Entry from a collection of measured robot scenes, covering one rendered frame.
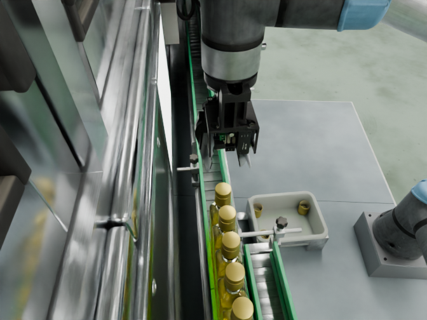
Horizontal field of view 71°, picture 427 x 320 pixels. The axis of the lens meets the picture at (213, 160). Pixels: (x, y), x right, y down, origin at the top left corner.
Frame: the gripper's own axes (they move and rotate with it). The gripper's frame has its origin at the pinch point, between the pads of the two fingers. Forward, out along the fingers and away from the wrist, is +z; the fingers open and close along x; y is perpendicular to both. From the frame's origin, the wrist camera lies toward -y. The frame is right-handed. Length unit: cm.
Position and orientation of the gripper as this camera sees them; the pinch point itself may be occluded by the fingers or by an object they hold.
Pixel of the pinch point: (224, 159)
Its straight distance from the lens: 55.8
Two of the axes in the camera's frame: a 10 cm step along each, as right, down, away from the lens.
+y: 1.1, 7.4, -6.7
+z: 0.0, 6.7, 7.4
